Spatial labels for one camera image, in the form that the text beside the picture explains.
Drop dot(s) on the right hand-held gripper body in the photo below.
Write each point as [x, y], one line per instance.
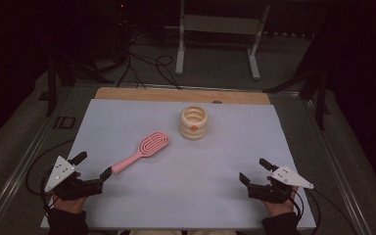
[289, 178]

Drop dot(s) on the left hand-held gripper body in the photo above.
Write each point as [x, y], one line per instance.
[60, 171]

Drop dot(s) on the pink hairbrush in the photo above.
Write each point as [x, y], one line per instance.
[151, 145]

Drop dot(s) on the cream ribbed cup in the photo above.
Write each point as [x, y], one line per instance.
[192, 132]

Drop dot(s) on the person's right hand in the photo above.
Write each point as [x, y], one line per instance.
[282, 208]

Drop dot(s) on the person's left hand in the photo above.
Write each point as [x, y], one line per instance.
[71, 205]

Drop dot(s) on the white table mat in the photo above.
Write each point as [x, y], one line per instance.
[182, 182]

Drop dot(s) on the black metal stand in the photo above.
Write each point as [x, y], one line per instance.
[51, 88]
[319, 94]

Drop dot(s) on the white metal stand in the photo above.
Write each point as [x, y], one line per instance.
[222, 24]

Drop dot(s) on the black square bracket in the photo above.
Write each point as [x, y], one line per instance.
[64, 122]

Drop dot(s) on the aluminium rail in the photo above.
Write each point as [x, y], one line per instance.
[336, 176]
[16, 176]

